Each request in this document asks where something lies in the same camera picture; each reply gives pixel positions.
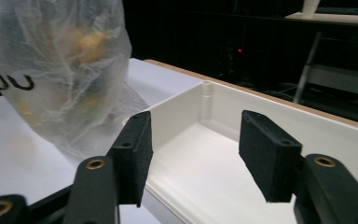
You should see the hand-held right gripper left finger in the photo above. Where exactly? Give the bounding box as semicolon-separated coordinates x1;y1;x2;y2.
63;110;154;224

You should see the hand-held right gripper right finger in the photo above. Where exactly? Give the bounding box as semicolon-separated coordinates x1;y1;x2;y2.
239;110;358;224

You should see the white plastic box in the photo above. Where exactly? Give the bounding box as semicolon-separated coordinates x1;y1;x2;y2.
122;79;358;224

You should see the translucent printed plastic bag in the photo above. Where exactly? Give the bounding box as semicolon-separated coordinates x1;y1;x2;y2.
0;0;151;161

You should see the grey metal stand leg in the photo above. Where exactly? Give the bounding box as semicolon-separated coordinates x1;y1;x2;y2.
292;31;323;105

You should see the white table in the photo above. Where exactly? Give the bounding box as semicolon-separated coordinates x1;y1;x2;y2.
284;11;358;27

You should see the white stand base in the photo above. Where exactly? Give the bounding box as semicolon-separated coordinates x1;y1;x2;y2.
301;0;322;19

